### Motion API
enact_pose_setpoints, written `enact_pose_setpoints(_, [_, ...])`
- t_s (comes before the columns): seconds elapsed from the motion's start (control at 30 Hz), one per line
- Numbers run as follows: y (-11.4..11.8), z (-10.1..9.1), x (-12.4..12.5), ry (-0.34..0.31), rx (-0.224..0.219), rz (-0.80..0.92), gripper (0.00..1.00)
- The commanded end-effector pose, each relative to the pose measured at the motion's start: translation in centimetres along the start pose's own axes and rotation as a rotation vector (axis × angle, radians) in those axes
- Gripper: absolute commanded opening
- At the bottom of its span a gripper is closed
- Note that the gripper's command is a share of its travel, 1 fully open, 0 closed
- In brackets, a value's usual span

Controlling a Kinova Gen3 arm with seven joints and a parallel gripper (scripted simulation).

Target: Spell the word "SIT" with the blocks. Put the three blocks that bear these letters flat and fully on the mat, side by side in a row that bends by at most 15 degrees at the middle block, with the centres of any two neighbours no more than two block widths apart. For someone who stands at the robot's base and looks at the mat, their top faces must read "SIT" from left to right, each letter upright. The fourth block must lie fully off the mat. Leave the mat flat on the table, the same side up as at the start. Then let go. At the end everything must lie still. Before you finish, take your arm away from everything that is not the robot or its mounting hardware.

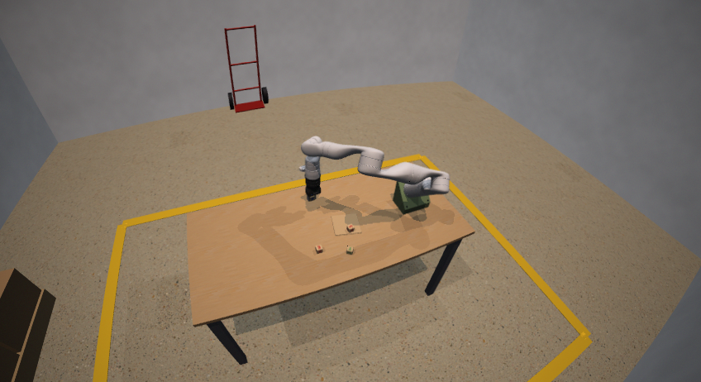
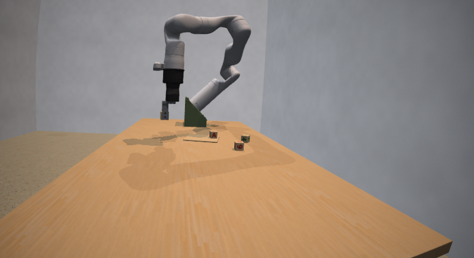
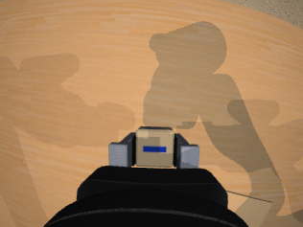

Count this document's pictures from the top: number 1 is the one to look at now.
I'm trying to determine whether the beige flat mat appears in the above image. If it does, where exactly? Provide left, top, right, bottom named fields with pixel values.
left=331, top=213, right=362, bottom=236

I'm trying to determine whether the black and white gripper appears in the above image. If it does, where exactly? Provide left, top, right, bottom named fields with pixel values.
left=299, top=165, right=321, bottom=201

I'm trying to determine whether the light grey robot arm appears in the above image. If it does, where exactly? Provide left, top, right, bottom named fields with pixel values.
left=301, top=136, right=450, bottom=198

